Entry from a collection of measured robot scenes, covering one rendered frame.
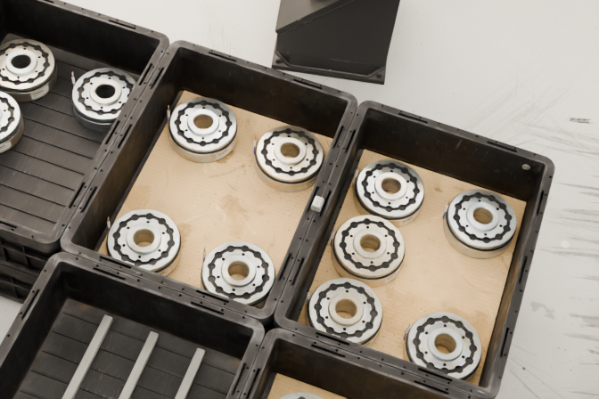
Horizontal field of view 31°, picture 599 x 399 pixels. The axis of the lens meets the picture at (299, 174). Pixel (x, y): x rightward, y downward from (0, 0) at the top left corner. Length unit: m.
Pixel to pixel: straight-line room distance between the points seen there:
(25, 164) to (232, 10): 0.56
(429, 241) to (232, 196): 0.30
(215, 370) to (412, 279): 0.31
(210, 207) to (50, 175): 0.24
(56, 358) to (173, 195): 0.30
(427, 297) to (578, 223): 0.39
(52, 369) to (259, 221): 0.36
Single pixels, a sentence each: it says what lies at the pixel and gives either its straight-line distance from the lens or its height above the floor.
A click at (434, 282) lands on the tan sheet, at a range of 1.54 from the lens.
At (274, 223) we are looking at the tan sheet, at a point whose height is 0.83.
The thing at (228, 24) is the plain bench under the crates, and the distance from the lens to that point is 1.97.
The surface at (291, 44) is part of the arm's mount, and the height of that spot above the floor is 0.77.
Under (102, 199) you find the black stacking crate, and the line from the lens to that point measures 1.50.
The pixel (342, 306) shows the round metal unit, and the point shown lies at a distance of 1.49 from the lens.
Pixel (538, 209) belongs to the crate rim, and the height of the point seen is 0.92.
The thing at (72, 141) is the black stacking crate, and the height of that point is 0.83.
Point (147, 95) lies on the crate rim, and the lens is 1.57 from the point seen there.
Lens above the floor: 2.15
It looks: 55 degrees down
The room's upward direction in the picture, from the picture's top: 8 degrees clockwise
